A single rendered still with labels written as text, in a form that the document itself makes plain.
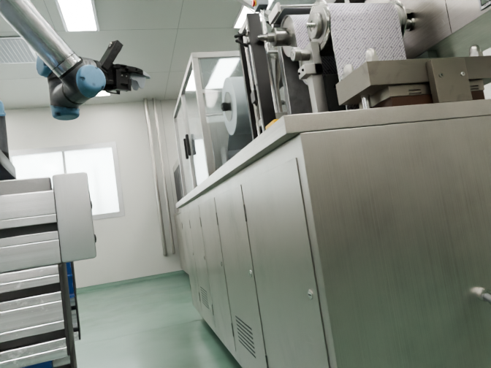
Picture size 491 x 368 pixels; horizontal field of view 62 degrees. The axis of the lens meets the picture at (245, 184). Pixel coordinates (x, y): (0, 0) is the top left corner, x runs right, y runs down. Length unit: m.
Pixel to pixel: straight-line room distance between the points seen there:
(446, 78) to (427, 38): 0.34
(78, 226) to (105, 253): 6.17
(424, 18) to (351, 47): 0.29
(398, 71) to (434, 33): 0.37
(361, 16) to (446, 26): 0.25
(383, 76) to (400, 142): 0.18
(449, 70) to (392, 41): 0.28
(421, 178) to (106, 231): 5.92
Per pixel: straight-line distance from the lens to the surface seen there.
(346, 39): 1.31
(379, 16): 1.40
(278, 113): 1.96
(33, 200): 0.46
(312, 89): 1.31
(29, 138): 6.94
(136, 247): 6.60
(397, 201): 0.95
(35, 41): 1.18
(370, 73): 1.06
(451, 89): 1.15
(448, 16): 1.41
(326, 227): 0.86
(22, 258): 0.46
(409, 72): 1.12
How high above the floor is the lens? 0.70
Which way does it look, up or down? 5 degrees up
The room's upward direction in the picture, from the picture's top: 8 degrees counter-clockwise
